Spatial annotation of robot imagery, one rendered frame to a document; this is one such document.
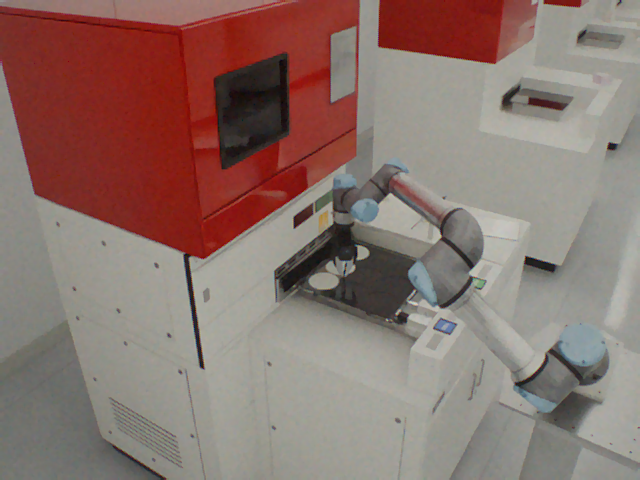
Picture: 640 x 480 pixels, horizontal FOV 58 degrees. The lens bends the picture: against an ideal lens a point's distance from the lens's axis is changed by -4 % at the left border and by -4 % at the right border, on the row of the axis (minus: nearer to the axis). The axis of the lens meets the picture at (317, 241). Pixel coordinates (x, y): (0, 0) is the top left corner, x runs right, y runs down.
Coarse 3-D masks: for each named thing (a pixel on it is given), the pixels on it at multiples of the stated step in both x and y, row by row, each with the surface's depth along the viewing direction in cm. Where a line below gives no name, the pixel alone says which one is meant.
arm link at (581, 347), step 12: (576, 324) 154; (588, 324) 153; (564, 336) 153; (576, 336) 152; (588, 336) 151; (600, 336) 151; (552, 348) 157; (564, 348) 152; (576, 348) 151; (588, 348) 150; (600, 348) 149; (564, 360) 152; (576, 360) 149; (588, 360) 149; (600, 360) 153; (576, 372) 151; (588, 372) 153
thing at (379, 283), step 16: (368, 256) 218; (384, 256) 218; (400, 256) 218; (320, 272) 210; (352, 272) 209; (368, 272) 209; (384, 272) 209; (400, 272) 209; (336, 288) 201; (352, 288) 201; (368, 288) 201; (384, 288) 201; (400, 288) 201; (352, 304) 193; (368, 304) 193; (384, 304) 193; (400, 304) 193
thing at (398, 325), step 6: (306, 294) 209; (318, 300) 207; (324, 300) 206; (330, 306) 205; (336, 306) 204; (342, 306) 202; (348, 312) 202; (354, 312) 201; (360, 312) 199; (366, 318) 199; (372, 318) 197; (384, 324) 196; (390, 324) 194; (396, 324) 193; (402, 324) 192; (402, 330) 192
